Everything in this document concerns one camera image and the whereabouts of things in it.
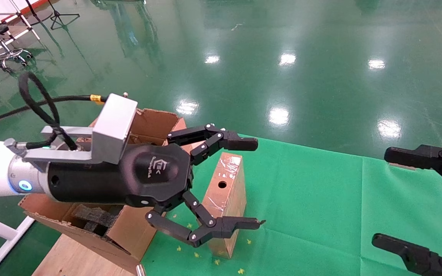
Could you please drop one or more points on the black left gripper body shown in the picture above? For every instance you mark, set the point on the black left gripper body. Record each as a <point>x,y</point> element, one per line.
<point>148,176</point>

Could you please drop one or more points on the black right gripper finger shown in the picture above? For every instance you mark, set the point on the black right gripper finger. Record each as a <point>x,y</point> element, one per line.
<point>416,255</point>
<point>409,157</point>

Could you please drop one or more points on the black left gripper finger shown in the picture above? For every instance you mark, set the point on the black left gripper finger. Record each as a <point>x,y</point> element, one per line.
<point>236,143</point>
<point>228,224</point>

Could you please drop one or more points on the small cardboard box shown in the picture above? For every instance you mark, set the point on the small cardboard box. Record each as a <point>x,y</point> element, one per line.
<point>225,199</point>

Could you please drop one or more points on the large open cardboard carton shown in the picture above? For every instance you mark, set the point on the large open cardboard carton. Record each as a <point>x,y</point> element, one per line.
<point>129,230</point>

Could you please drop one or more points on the black foam block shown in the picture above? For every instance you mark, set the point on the black foam block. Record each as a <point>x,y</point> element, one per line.
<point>94,216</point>

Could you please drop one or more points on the green cloth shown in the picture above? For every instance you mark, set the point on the green cloth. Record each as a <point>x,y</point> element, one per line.
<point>320,211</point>

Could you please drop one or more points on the silver metal clip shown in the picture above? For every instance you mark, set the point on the silver metal clip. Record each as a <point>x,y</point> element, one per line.
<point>141,270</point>

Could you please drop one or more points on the black tripod stand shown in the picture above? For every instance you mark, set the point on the black tripod stand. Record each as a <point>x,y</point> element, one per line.
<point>57,13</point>

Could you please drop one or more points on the black round base stand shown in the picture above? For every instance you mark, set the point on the black round base stand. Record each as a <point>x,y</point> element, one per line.
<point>42,17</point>

